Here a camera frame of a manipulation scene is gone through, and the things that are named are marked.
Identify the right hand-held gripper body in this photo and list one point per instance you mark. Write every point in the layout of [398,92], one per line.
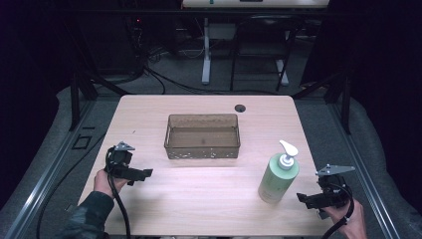
[332,187]

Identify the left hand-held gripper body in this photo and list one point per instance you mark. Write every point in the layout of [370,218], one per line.
[118,158]

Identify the green pump bottle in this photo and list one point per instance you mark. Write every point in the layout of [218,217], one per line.
[278,177]

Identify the brown transparent plastic bin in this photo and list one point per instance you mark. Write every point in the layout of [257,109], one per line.
[202,136]

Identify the person's left hand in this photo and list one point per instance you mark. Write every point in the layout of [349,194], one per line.
[103,184]

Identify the person's right hand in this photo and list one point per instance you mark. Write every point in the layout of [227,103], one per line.
[348,220]

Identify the white standing desk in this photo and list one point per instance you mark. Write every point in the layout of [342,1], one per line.
[207,49]

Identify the black metal chair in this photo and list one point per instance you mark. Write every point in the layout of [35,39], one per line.
[265,49]

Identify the aluminium floor rail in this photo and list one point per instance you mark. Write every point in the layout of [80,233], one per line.
[363,172]
[46,172]

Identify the black frame stand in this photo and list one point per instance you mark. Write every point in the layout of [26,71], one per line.
[341,99]
[77,99]

